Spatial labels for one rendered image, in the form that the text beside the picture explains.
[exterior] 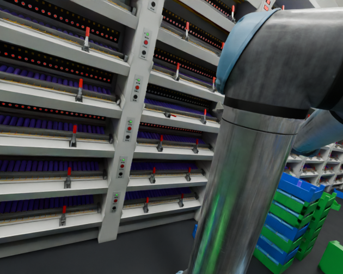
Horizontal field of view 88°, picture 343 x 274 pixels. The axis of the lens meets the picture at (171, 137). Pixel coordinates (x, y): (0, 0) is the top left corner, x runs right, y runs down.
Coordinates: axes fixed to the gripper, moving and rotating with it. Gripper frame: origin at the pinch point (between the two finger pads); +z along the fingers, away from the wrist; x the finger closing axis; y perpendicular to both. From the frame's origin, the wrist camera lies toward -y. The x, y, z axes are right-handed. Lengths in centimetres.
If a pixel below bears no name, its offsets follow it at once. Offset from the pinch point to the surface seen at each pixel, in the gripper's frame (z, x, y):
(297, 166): 14, -158, -37
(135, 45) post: 3, 51, 20
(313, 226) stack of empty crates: -35, -67, -63
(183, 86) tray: 5.3, 22.2, 10.1
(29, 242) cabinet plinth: 23, 82, -74
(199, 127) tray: 8.8, 3.0, -10.2
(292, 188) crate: -31, -36, -36
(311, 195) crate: -40, -37, -37
